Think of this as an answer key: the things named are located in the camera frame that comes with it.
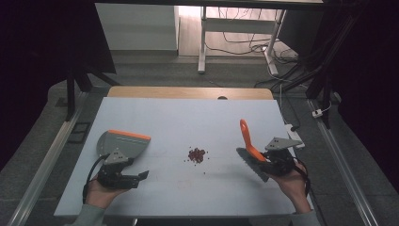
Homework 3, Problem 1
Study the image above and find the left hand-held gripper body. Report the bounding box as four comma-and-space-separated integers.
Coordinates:
96, 150, 141, 190

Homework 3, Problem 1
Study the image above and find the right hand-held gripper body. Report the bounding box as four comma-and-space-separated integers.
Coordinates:
259, 137, 304, 177

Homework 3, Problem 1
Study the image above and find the orange-handled brush with grey bristles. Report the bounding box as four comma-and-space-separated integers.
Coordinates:
235, 119, 271, 184

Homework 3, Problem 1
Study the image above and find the grey dustpan with orange edge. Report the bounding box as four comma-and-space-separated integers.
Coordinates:
96, 129, 152, 160

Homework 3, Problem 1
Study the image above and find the person's left hand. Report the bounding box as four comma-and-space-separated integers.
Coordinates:
85, 174, 127, 210

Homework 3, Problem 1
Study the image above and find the person's right hand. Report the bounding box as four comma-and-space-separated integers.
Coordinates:
268, 161, 312, 215

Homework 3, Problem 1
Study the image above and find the pile of red beans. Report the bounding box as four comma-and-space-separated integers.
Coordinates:
183, 146, 211, 175

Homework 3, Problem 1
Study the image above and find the wooden table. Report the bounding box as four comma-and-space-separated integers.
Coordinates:
106, 86, 275, 101

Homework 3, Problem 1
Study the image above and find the black stand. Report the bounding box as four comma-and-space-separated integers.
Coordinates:
63, 61, 121, 122
272, 6, 365, 130

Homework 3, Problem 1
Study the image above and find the white cabinet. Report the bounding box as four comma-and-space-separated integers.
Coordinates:
94, 3, 181, 52

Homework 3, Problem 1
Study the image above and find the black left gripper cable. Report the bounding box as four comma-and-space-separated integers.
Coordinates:
82, 153, 110, 205

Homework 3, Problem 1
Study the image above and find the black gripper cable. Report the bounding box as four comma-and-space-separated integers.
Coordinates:
82, 153, 110, 205
293, 155, 312, 200

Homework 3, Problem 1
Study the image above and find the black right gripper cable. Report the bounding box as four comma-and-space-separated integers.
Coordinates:
293, 155, 312, 200

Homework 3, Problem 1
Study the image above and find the black rectangular frame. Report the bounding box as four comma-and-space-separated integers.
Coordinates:
67, 121, 92, 145

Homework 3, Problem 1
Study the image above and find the aluminium rail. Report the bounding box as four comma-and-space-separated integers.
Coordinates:
7, 90, 89, 226
306, 99, 381, 226

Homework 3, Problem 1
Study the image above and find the tangle of floor cables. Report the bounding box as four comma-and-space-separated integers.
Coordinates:
204, 7, 309, 89

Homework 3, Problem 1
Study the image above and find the white desk frame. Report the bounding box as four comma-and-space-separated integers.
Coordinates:
197, 6, 287, 76

